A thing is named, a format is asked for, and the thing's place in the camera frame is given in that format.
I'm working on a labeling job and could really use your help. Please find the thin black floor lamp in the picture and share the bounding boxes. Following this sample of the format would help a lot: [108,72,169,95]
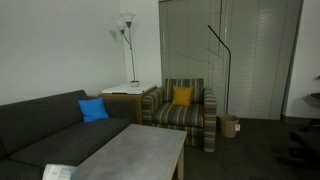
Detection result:
[207,24,232,115]

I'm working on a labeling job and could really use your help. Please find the dark grey fabric sofa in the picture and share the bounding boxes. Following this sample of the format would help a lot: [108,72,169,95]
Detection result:
[0,89,136,180]

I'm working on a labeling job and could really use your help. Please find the wooden side table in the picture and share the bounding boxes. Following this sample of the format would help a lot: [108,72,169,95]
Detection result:
[98,85,158,125]

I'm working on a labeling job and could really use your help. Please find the blue throw pillow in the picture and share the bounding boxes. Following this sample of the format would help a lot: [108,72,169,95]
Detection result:
[77,97,110,123]

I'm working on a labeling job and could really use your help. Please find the black office chair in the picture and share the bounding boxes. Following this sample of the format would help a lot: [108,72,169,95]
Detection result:
[276,75,320,168]

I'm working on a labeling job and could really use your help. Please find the yellow throw pillow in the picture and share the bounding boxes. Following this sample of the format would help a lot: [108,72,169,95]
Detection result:
[171,85,194,107]

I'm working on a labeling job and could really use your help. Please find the grey window blinds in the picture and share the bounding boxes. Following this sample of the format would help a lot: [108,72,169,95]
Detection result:
[158,0,304,121]

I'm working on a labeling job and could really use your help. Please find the white shade floor lamp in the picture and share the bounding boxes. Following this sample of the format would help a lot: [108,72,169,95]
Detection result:
[115,12,140,84]

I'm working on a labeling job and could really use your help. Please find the white blue tea box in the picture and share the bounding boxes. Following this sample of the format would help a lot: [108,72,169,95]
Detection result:
[42,163,78,180]

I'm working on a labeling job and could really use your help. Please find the woven waste basket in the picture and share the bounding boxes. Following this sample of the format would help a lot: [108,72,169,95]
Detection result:
[219,114,240,139]

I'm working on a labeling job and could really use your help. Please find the striped armchair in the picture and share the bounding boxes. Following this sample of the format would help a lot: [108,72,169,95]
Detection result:
[141,78,218,153]

